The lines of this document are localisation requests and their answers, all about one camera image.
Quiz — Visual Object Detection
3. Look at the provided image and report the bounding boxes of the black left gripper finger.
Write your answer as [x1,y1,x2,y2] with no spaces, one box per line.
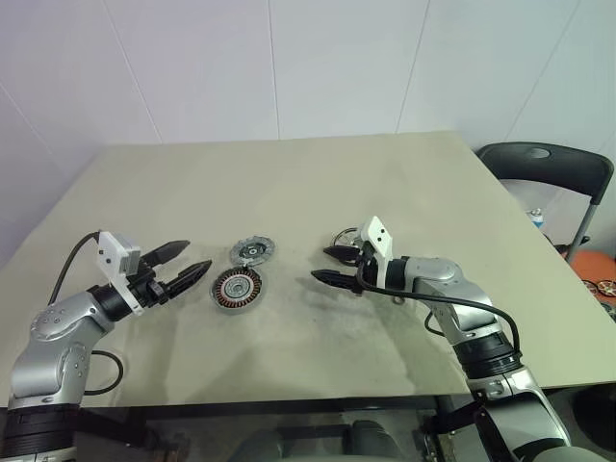
[161,259,214,299]
[139,239,192,271]

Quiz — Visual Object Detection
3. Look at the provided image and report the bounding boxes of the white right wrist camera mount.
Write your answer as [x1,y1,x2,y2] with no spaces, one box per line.
[359,215,397,292]

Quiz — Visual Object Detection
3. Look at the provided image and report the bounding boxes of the black folding chair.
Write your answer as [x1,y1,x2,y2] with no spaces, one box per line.
[475,142,616,264]

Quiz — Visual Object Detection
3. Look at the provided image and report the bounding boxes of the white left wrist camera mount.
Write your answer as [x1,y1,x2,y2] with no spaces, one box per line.
[95,231,145,318]

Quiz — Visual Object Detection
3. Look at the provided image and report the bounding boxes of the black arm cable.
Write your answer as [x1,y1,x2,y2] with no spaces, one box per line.
[51,232,124,397]
[358,269,524,370]

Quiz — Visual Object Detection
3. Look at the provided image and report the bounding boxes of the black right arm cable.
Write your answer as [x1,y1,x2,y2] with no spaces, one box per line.
[358,269,524,370]

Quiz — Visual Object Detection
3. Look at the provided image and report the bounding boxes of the orange tray of motor parts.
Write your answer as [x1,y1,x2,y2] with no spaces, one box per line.
[570,249,616,338]

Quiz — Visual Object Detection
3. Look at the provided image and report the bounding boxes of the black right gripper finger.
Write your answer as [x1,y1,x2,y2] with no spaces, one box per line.
[322,244,363,266]
[311,269,360,296]

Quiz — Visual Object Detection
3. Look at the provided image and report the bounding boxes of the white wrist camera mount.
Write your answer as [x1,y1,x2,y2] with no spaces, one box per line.
[95,231,145,318]
[359,215,397,292]

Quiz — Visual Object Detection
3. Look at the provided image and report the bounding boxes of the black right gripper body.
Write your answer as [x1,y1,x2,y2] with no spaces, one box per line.
[353,243,386,297]

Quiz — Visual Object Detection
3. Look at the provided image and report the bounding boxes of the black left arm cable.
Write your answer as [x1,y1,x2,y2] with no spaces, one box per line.
[51,232,124,397]

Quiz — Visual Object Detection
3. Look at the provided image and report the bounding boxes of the silver spoked end plate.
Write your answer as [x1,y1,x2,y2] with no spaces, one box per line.
[329,227,368,256]

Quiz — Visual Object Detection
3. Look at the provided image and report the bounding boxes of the silver motor housing copper coils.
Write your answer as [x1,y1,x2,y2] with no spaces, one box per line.
[208,268,265,315]

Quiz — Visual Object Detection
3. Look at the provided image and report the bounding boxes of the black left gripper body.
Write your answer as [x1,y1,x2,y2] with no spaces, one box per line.
[125,262,170,310]

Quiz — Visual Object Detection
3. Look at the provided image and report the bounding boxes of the grey motor end cover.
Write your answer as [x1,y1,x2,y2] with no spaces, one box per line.
[229,239,279,267]

